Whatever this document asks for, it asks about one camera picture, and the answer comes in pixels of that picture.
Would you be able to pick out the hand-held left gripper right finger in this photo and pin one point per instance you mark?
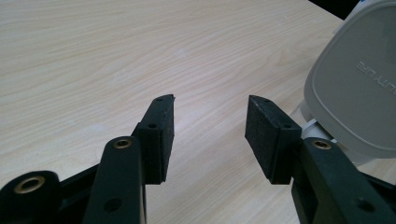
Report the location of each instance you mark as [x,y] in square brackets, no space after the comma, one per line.
[277,143]

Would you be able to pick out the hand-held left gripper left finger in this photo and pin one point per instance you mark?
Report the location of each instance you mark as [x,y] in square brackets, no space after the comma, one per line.
[155,140]

